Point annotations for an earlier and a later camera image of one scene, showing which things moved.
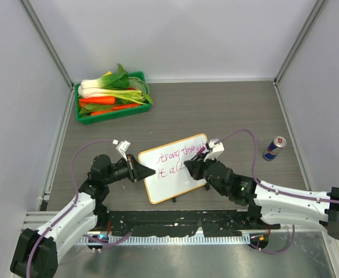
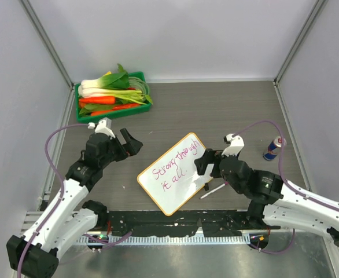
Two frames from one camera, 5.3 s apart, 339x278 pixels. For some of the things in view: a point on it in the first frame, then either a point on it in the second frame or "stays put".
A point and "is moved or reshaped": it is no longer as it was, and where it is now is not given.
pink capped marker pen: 201,150 → 225,183
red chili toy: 125,106 stays put
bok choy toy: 119,80 stays put
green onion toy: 132,95 stays put
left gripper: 136,171 → 129,149
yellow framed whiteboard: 172,178 is moved or reshaped
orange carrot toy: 97,101 stays put
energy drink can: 272,152 stays put
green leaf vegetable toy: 90,108 stays put
